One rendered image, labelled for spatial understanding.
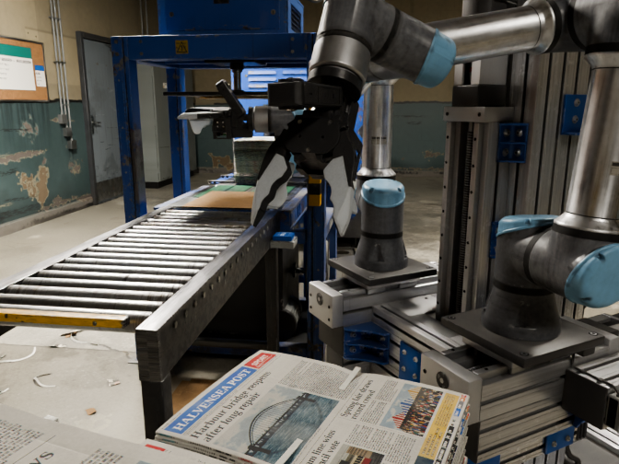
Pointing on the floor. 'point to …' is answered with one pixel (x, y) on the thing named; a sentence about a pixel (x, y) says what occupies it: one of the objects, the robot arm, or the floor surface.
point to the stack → (316, 417)
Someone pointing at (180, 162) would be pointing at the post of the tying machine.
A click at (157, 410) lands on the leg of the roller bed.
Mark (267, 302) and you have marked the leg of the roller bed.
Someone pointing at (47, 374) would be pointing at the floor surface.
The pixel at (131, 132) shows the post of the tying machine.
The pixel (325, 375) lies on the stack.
